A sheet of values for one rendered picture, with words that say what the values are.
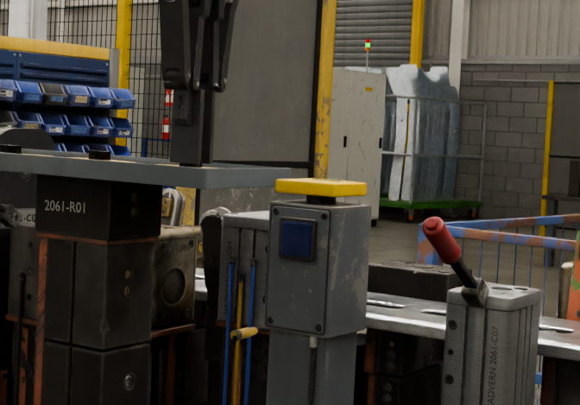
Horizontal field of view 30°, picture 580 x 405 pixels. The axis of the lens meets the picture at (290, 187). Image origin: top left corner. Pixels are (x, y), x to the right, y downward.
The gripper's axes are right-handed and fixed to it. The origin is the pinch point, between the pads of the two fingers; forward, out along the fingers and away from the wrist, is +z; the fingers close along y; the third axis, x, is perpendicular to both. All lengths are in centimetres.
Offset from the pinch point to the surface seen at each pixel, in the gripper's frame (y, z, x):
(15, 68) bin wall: 243, -18, 203
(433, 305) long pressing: 35.8, 20.1, -15.2
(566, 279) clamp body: 42, 16, -30
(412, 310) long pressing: 30.2, 20.1, -14.2
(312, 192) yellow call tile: -5.9, 5.1, -14.9
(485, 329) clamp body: 8.2, 17.5, -27.4
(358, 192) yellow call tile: -2.0, 5.0, -17.6
